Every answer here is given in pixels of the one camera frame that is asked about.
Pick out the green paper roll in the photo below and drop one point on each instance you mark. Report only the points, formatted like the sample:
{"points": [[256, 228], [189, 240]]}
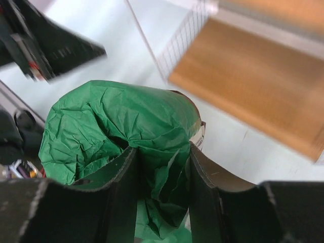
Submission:
{"points": [[93, 124], [151, 227]]}

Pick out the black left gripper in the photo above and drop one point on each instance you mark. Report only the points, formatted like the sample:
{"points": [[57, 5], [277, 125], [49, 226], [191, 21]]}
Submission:
{"points": [[41, 48]]}

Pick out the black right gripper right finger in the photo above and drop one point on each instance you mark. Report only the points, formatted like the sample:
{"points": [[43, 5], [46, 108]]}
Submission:
{"points": [[226, 208]]}

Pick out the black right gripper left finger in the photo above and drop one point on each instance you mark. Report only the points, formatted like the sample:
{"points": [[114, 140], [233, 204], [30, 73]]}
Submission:
{"points": [[101, 207]]}

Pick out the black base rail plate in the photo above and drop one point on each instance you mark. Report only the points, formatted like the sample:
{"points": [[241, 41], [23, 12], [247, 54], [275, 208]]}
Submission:
{"points": [[21, 134]]}

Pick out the white wire three-tier shelf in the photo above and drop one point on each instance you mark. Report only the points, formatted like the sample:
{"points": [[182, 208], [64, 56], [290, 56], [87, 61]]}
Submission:
{"points": [[260, 61]]}

